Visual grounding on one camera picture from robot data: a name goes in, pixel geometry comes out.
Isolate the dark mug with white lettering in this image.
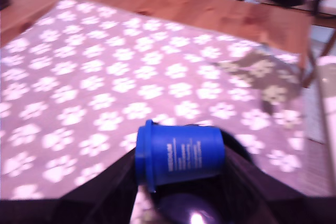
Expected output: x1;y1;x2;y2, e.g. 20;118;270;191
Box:
131;121;254;224

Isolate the paw print cloth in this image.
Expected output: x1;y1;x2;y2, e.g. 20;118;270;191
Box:
0;0;307;201

